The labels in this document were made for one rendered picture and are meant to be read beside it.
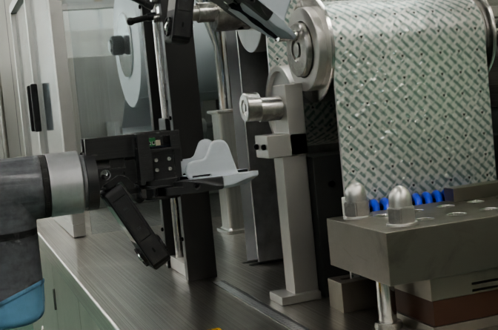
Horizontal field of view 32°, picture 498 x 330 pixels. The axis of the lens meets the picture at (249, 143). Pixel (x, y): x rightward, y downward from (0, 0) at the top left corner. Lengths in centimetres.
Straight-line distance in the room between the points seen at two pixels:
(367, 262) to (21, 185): 40
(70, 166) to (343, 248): 34
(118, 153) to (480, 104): 52
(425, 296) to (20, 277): 46
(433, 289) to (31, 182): 47
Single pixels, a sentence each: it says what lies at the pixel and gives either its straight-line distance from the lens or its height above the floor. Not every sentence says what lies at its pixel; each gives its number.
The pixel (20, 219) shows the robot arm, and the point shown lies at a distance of 103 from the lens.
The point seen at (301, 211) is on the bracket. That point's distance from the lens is 123.
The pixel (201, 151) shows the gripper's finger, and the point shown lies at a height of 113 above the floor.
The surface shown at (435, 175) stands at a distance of 123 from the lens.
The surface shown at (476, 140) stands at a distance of 126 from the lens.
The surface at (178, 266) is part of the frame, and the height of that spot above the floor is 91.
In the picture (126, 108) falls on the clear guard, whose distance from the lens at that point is 213.
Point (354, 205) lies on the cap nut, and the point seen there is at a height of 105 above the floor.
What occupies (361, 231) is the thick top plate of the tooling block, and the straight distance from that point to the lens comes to 103.
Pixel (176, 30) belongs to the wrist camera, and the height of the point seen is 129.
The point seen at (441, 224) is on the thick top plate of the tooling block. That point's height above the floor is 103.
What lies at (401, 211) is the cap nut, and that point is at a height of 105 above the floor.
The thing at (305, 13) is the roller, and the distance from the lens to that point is 119.
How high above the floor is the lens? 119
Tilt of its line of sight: 3 degrees down
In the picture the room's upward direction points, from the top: 5 degrees counter-clockwise
